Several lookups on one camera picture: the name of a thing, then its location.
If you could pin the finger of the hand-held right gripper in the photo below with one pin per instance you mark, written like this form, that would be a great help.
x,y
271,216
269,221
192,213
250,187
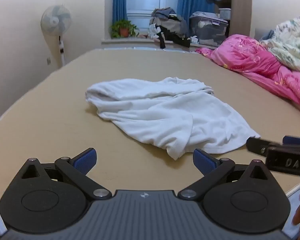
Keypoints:
x,y
296,141
258,145

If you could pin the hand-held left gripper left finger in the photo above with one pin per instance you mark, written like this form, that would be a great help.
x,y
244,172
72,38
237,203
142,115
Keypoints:
x,y
86,160

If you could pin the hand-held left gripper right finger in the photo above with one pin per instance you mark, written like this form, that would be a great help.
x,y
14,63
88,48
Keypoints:
x,y
203,161

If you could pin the white garment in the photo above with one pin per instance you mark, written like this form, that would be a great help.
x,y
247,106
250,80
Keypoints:
x,y
152,115

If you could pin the pile of dark clothes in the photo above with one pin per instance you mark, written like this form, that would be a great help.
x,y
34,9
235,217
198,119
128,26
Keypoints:
x,y
168,25

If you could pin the plaid bed sheet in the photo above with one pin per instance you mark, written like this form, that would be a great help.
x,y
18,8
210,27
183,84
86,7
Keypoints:
x,y
293,196

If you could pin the beige bed mat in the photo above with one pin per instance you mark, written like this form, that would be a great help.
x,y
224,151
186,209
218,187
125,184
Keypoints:
x,y
52,117

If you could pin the pink floral blanket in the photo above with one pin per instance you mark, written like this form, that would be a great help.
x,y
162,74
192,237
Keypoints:
x,y
252,60

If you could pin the pale floral quilt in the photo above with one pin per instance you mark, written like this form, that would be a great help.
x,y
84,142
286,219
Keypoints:
x,y
290,42

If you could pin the clear plastic storage box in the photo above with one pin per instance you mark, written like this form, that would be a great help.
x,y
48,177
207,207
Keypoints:
x,y
208,30

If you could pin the potted green plant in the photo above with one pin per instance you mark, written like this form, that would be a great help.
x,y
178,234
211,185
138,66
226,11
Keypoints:
x,y
123,30

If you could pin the wooden wardrobe panel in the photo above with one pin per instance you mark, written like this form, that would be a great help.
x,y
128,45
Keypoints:
x,y
241,5

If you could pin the white standing fan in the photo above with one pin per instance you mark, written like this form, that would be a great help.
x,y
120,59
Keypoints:
x,y
55,20

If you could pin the wall socket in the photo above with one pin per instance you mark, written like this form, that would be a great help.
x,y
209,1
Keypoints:
x,y
48,61

